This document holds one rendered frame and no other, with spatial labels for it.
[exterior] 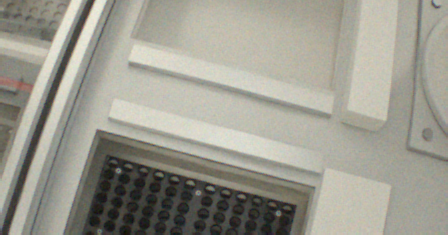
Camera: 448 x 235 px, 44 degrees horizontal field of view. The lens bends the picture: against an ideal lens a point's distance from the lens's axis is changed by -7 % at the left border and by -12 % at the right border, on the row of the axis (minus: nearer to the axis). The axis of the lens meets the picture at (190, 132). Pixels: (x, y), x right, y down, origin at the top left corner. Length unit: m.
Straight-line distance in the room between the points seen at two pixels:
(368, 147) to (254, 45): 0.25
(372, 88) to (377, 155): 0.08
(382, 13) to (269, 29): 0.20
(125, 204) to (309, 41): 0.35
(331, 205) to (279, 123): 0.11
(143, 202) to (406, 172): 0.30
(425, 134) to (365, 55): 0.11
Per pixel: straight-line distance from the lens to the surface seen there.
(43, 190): 0.61
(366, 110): 0.64
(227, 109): 0.65
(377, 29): 0.69
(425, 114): 0.70
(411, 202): 0.67
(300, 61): 0.82
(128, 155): 0.75
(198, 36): 0.82
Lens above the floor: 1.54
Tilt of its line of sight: 70 degrees down
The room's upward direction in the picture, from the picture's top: 3 degrees clockwise
